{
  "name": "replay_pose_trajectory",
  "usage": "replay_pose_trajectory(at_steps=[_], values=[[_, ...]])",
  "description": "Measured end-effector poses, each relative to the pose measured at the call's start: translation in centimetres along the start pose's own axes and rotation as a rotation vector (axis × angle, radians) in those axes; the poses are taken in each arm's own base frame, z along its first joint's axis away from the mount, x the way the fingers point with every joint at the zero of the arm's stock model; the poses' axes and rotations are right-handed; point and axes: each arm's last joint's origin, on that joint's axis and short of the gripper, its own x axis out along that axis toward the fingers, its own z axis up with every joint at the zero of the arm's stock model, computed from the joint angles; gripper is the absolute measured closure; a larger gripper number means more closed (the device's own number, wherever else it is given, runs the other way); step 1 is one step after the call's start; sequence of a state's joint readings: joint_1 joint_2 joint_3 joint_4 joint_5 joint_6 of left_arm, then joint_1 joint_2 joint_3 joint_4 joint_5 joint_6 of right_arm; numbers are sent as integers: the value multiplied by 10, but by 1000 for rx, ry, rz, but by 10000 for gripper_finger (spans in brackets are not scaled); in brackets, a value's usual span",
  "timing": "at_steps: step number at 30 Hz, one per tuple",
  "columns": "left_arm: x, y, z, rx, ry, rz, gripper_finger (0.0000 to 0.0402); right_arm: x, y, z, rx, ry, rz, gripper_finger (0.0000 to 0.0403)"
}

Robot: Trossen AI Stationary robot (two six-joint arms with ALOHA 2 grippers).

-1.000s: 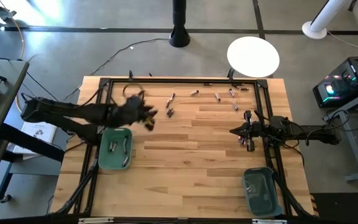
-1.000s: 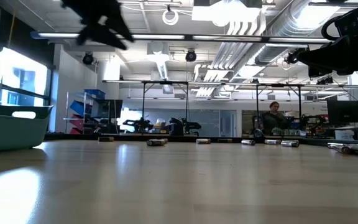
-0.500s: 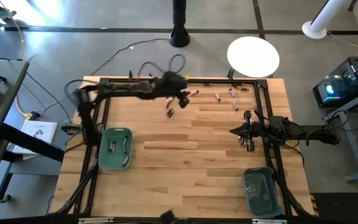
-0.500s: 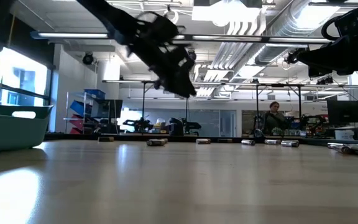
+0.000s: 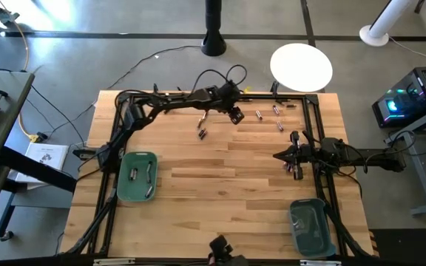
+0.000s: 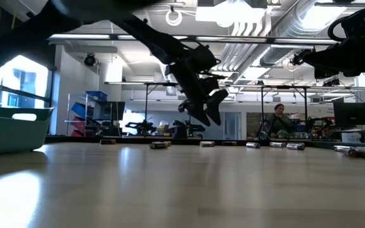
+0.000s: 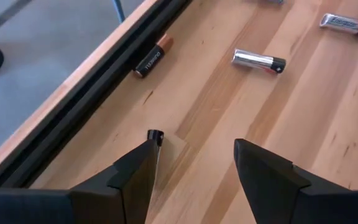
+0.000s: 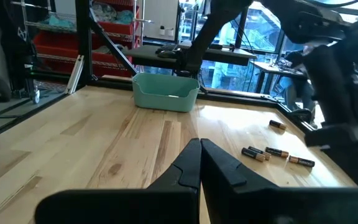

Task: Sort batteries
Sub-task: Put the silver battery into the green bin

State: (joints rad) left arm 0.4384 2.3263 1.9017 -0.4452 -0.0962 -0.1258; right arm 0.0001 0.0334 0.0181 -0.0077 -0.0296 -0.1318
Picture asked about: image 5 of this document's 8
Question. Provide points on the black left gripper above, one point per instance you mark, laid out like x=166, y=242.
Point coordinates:
x=227, y=96

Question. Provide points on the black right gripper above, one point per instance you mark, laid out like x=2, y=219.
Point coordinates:
x=311, y=155

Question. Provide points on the blue-green plastic bin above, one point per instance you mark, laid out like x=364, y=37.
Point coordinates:
x=311, y=236

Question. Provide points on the green plastic bin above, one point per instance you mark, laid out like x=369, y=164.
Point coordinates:
x=139, y=186

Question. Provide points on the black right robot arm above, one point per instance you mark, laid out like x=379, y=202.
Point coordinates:
x=368, y=157

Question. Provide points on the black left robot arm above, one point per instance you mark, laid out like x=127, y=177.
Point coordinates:
x=176, y=101

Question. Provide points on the yellow tape tag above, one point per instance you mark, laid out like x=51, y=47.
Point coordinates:
x=248, y=89

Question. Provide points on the black pole base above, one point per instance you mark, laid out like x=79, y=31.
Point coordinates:
x=213, y=40

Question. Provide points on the white label strip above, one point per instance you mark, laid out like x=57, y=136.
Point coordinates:
x=113, y=262
x=320, y=263

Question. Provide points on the black computer with lights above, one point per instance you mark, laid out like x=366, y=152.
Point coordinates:
x=420, y=92

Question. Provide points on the black hazard-striped mat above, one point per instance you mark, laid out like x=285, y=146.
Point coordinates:
x=405, y=247

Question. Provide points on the white pole with base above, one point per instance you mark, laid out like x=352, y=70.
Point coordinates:
x=387, y=20

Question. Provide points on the white paper booklet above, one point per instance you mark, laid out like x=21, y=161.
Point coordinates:
x=46, y=157

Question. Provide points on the grey side table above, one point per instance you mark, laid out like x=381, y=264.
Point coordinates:
x=2, y=125

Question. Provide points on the black aluminium table frame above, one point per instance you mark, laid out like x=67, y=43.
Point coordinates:
x=264, y=97

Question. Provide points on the black camera device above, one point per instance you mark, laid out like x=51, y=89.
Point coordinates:
x=220, y=245

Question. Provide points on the grey desk frame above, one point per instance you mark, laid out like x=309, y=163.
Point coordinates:
x=421, y=173

